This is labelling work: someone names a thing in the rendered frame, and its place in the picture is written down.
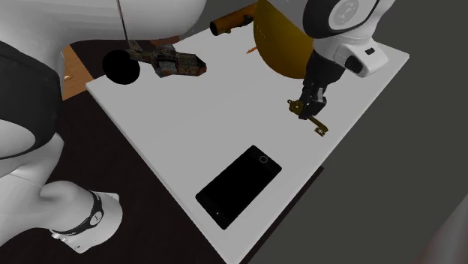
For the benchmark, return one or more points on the orange brown tube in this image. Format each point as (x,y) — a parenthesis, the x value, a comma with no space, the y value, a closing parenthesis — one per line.
(230,21)

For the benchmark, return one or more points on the black smartphone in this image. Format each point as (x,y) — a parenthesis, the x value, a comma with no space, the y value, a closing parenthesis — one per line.
(239,186)

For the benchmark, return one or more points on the rusty camouflage toy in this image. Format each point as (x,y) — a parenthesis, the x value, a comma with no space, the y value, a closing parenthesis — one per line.
(172,62)

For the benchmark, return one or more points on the gold key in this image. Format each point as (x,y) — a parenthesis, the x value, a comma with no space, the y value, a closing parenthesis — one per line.
(318,126)

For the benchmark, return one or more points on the small orange pencil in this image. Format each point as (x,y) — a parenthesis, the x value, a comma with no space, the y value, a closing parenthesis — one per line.
(251,50)

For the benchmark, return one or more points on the black round ball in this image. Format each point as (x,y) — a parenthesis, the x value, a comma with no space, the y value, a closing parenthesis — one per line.
(120,67)

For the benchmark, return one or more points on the white table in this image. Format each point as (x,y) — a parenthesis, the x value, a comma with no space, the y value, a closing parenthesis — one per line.
(204,117)

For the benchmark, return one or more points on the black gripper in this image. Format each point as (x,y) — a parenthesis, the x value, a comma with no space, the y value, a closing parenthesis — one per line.
(323,69)

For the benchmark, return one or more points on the mustard yellow round vase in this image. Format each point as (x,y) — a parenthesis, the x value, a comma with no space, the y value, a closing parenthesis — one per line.
(279,44)

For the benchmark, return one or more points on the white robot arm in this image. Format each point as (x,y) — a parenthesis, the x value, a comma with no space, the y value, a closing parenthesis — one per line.
(29,204)

